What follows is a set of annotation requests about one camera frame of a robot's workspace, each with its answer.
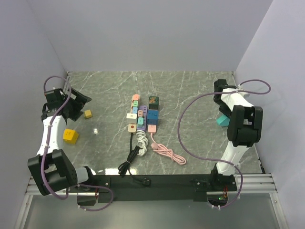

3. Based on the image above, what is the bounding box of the teal power strip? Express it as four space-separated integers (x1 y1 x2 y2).
216 114 230 127

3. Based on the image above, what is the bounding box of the small yellow plug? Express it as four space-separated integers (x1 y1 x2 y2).
84 110 92 119

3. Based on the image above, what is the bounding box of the large yellow cube plug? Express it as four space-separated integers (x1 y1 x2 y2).
63 128 79 145

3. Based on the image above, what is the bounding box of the dark green cube plug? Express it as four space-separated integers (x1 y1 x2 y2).
148 96 159 110

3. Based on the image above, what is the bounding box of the blue cube adapter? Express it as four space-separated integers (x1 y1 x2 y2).
146 109 159 125

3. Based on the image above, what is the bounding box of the pink cable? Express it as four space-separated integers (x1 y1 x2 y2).
149 133 187 166

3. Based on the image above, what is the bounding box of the pink power strip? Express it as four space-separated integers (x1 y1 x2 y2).
147 125 157 134

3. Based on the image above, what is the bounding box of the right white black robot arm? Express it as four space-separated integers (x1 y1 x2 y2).
209 79 263 190

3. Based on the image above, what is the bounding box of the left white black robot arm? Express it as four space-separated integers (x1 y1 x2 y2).
27 89 95 196

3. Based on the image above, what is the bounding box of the white plug adapter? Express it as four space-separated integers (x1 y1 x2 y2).
126 113 137 121

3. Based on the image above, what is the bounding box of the beige power strip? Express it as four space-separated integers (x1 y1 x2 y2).
126 94 140 133

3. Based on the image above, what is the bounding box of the purple power strip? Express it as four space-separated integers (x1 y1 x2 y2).
137 105 148 132

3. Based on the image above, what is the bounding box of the black base bar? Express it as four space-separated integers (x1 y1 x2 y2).
90 174 237 202

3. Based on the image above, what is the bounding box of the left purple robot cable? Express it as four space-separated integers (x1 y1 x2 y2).
39 75 114 212

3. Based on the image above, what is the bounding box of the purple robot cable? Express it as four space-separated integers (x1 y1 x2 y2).
177 78 272 210
39 75 114 212

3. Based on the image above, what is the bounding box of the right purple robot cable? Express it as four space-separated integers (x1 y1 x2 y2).
177 78 272 210

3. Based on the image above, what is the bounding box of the black power cable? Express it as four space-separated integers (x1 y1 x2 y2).
118 133 152 187

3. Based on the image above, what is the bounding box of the aluminium rail frame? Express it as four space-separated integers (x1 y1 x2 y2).
25 71 277 196

